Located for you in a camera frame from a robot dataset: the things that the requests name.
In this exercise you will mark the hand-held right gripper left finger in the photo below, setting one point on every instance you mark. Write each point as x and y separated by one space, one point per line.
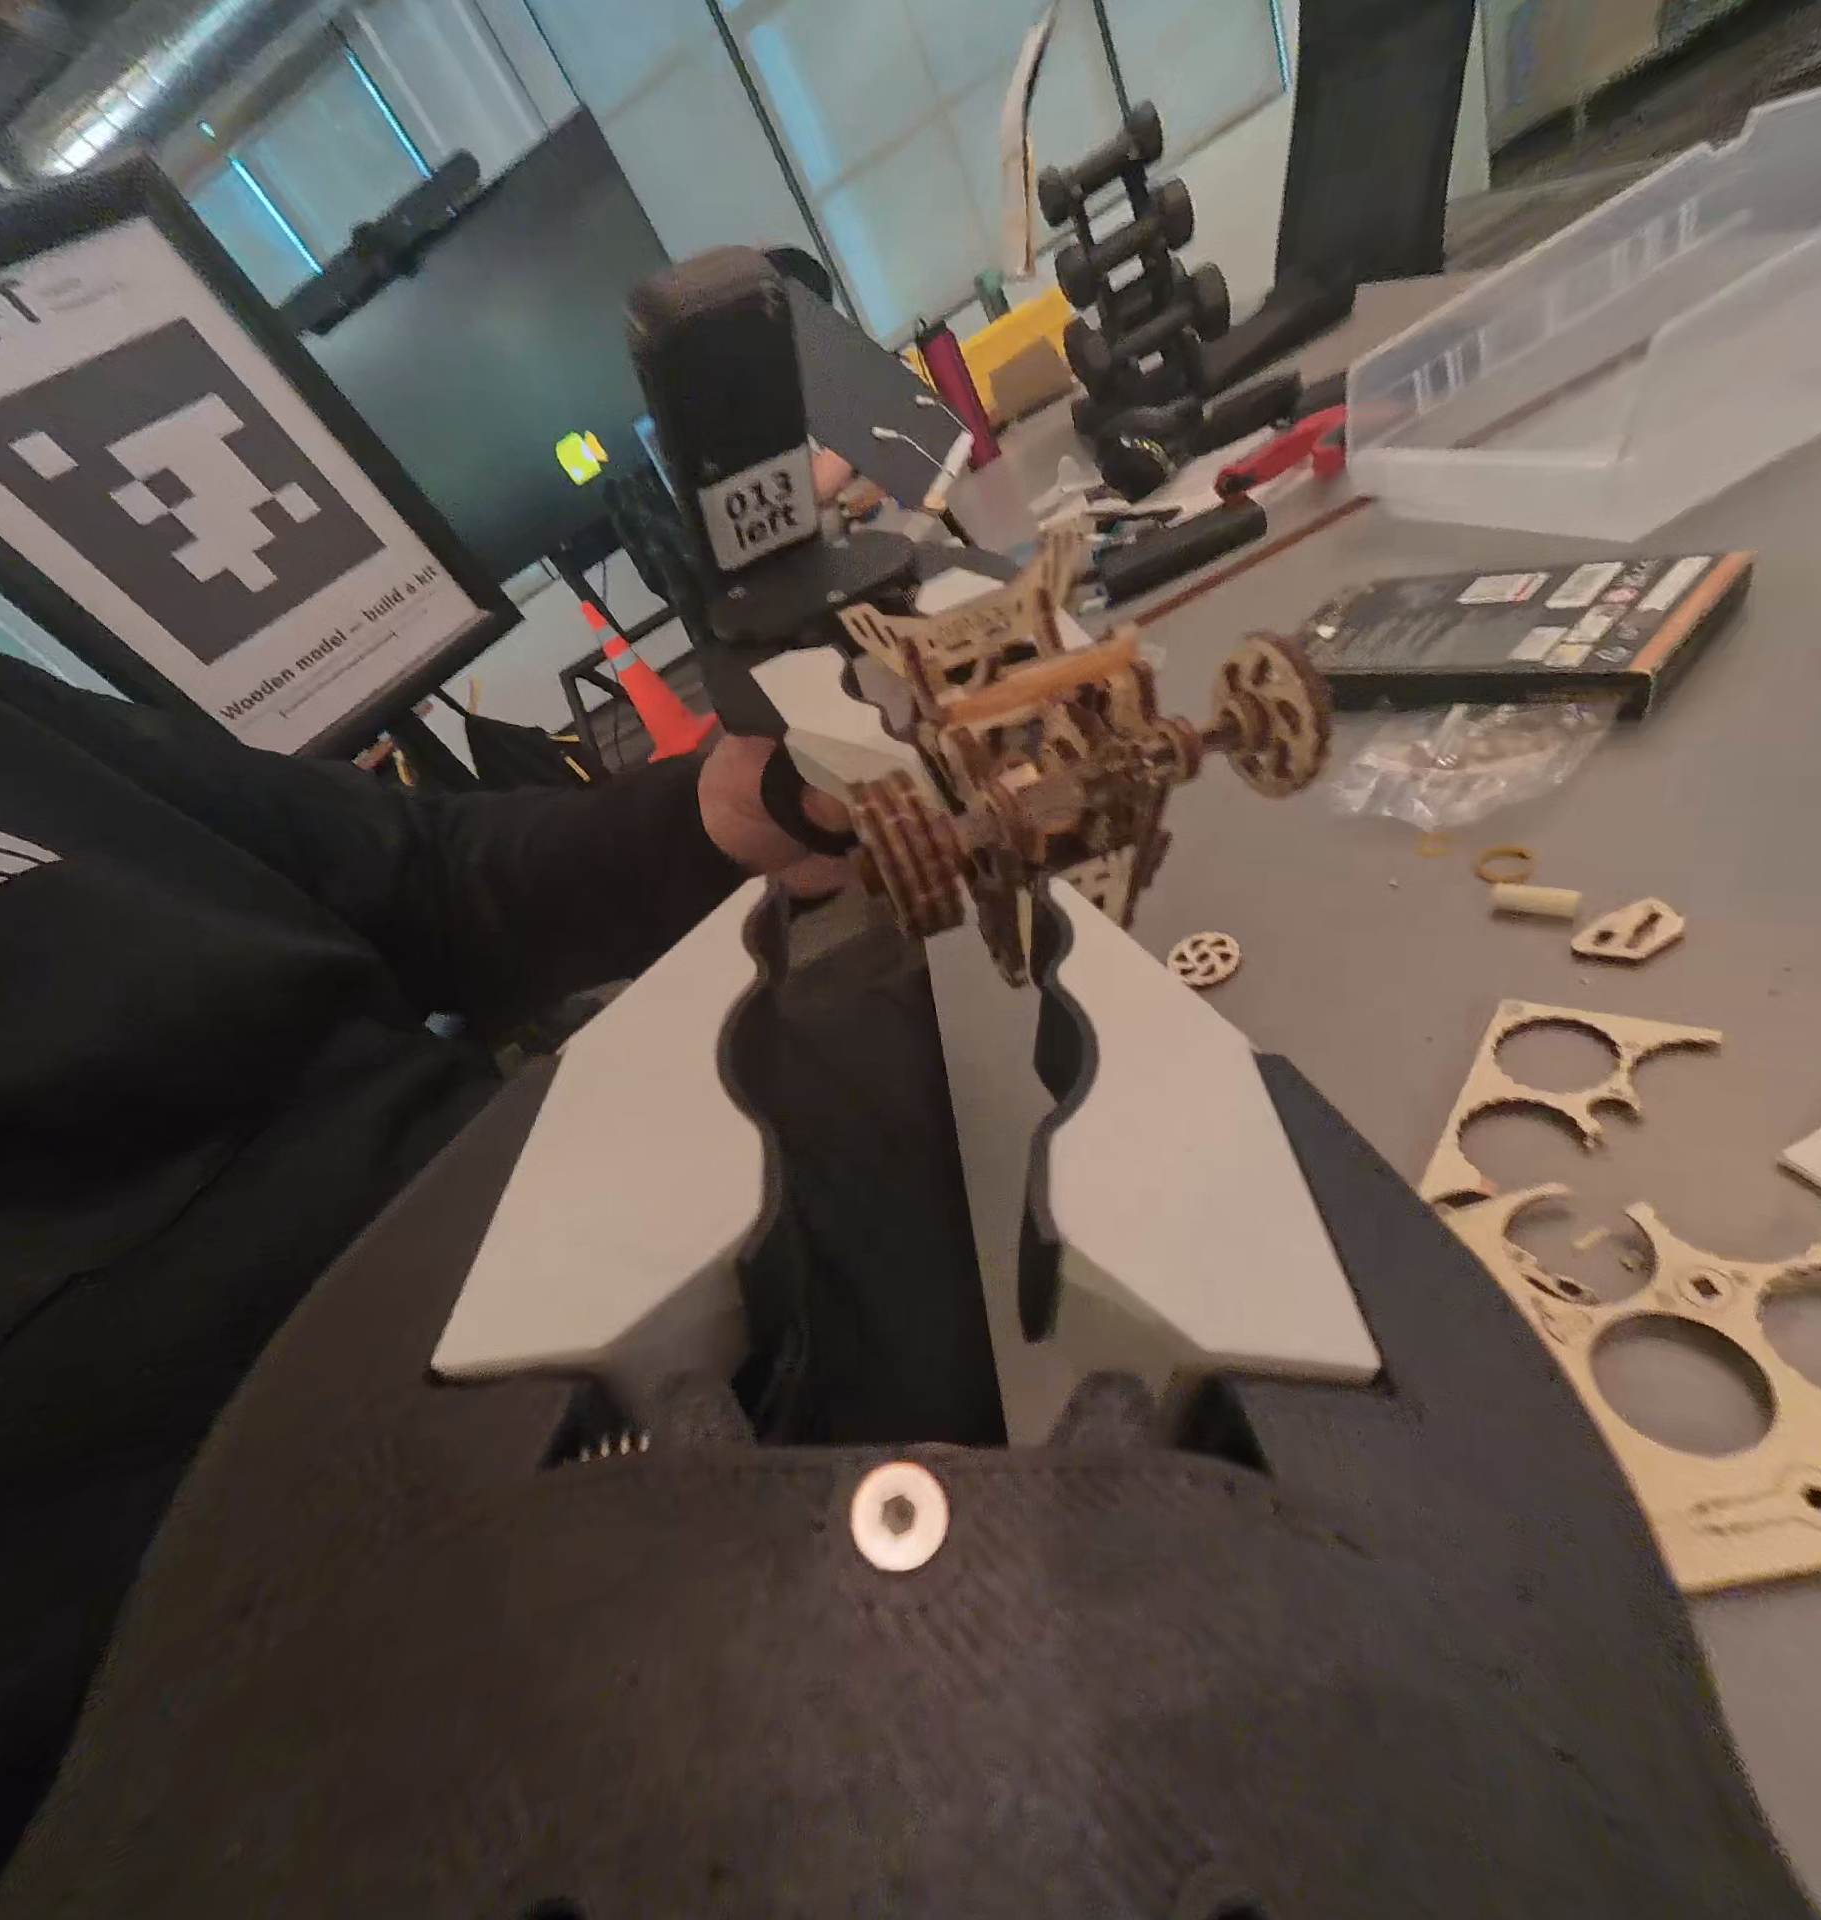
611 1200

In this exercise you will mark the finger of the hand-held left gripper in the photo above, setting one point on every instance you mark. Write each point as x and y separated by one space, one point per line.
811 702
835 780

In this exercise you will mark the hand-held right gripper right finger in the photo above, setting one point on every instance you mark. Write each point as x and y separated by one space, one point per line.
1214 1200

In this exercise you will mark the wooden buggy model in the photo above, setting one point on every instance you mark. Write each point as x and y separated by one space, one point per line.
1028 720

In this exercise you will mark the person's left forearm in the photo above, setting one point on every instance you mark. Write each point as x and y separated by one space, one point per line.
553 886

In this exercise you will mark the person's left hand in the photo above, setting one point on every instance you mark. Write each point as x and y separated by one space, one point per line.
732 823

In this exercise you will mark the orange traffic cone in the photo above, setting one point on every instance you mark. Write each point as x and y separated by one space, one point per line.
653 690

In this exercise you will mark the black monitor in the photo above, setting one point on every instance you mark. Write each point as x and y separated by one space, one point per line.
504 346

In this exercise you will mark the red bottle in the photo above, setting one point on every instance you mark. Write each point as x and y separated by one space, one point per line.
953 391

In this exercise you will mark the small loose wooden wheel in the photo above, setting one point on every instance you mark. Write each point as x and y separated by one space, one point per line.
1202 959

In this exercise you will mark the wooden offcut with large hole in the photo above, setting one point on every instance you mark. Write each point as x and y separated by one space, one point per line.
1447 1159

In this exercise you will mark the yellow box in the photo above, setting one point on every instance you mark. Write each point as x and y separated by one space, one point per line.
1025 338

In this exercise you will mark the black rectangular case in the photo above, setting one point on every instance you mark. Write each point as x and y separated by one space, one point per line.
1184 548

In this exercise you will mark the large rubber band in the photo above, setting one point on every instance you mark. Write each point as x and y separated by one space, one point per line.
1482 866

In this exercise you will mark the black dumbbell rack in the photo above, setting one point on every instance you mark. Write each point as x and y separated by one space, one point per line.
1151 298

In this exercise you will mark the shield-shaped wooden offcut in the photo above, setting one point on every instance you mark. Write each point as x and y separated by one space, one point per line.
1592 947

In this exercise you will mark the clear plastic bag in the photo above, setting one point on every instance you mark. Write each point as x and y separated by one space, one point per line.
1465 770

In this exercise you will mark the framed marker sign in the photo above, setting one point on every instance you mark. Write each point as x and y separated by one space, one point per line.
207 495

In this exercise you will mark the red hand tool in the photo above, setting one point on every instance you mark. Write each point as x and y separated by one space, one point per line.
1281 448

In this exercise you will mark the wooden sheet with round holes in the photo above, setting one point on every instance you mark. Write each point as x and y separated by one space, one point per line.
1721 1517

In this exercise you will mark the black product box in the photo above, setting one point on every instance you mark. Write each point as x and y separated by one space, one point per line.
1512 640

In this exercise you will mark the clear plastic storage box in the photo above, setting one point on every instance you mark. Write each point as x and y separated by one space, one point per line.
1602 391

